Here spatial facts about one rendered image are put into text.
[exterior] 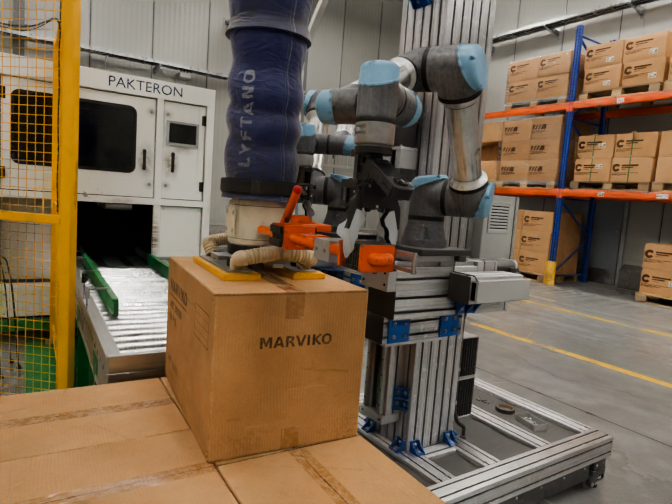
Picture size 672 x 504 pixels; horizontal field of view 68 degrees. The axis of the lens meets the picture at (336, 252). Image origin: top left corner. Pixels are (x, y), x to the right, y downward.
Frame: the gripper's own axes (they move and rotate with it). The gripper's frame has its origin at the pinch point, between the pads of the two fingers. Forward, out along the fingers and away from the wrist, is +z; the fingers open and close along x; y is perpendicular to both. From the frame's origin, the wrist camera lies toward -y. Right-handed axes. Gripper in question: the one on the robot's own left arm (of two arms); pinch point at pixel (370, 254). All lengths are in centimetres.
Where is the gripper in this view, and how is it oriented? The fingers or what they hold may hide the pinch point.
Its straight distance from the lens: 95.3
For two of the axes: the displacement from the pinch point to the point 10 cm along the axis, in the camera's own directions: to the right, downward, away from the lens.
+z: -0.7, 9.9, 1.1
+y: -4.8, -1.3, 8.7
